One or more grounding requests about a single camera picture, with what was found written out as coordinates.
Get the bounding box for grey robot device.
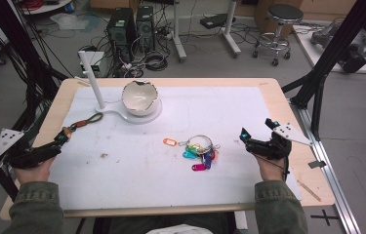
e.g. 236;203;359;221
309;21;366;74

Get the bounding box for white round table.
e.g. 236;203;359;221
20;0;75;16

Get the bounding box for flat black box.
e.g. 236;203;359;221
199;13;237;30

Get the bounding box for black round stool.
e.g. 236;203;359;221
252;3;305;67

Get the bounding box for person's right hand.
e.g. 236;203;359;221
255;155;290;183

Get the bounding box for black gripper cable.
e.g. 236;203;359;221
255;153;291;181

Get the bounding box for white table leg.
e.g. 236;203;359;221
222;0;242;59
170;0;188;63

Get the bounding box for black metal frame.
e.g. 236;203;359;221
0;0;70;198
281;0;366;141

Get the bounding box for white table mat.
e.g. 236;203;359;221
48;85;303;211

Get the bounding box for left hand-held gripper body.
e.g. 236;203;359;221
0;128;63;170

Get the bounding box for white eggshell bowl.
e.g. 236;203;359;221
121;79;160;117

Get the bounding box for person's left hand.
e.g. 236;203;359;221
14;155;57;185

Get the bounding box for person's legs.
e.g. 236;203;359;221
106;212;237;234

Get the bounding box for coiled black cable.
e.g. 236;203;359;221
143;51;169;72

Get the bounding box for white cloth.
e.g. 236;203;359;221
145;222;215;234

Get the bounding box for black computer tower green label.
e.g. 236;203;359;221
106;7;138;63

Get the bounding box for green rope lanyard keychain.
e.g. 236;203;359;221
67;111;104;134

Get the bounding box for key ring with coloured tags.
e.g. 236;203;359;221
162;134;222;173

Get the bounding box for clear plastic sheet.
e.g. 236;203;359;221
49;12;102;34

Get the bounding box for white pole stand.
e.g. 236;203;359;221
77;50;164;126

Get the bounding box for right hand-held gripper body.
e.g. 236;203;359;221
245;122;313;161

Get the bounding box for aluminium rail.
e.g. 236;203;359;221
288;97;362;234

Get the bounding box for wooden stick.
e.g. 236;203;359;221
296;179;322;203

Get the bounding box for white floor board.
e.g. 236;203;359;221
292;23;366;76

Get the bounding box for black tape piece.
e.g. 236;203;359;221
307;159;328;170

